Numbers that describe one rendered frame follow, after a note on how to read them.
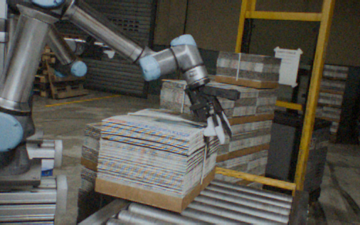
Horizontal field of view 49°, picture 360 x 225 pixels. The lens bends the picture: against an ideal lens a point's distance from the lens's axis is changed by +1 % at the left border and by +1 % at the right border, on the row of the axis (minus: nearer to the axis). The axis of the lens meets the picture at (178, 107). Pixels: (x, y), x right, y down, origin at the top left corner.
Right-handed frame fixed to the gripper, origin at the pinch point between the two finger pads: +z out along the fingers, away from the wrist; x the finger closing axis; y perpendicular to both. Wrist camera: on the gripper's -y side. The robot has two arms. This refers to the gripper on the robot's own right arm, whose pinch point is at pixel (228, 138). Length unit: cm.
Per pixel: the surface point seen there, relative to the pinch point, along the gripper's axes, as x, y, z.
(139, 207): 19.1, 27.8, 8.3
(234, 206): -0.3, 6.7, 20.9
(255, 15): -216, -1, -70
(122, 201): 19.1, 32.5, 5.1
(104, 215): 29.9, 32.0, 5.4
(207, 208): 6.4, 12.9, 17.4
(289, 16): -206, -26, -56
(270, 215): -0.3, -3.1, 26.7
